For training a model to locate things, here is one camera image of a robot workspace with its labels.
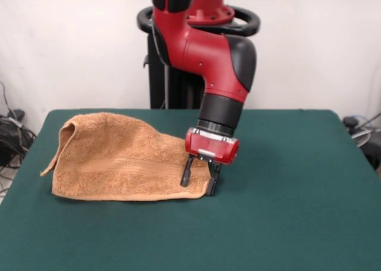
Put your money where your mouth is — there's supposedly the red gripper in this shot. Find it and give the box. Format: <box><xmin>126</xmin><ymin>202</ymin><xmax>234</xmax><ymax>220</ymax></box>
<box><xmin>180</xmin><ymin>127</ymin><xmax>241</xmax><ymax>197</ymax></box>

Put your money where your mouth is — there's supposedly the tan terry towel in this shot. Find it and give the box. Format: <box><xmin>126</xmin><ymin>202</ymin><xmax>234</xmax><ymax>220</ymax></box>
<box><xmin>40</xmin><ymin>112</ymin><xmax>214</xmax><ymax>202</ymax></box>

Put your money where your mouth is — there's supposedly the dark green table cloth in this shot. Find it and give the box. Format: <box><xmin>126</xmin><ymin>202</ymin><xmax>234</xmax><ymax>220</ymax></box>
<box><xmin>0</xmin><ymin>108</ymin><xmax>381</xmax><ymax>271</ymax></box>

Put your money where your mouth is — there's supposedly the grey round stand foot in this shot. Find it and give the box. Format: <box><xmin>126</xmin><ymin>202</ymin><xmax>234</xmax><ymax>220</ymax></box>
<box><xmin>351</xmin><ymin>127</ymin><xmax>372</xmax><ymax>147</ymax></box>

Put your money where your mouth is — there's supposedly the black power brick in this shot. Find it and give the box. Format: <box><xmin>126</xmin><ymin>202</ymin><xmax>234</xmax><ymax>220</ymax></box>
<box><xmin>8</xmin><ymin>108</ymin><xmax>26</xmax><ymax>120</ymax></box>

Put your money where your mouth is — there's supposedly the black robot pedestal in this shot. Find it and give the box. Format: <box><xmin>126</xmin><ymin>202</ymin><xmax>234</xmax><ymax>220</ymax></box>
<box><xmin>136</xmin><ymin>4</ymin><xmax>261</xmax><ymax>110</ymax></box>

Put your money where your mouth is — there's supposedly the black cable bundle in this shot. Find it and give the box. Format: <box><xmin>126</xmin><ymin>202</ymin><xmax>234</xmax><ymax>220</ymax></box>
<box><xmin>0</xmin><ymin>80</ymin><xmax>38</xmax><ymax>176</ymax></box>

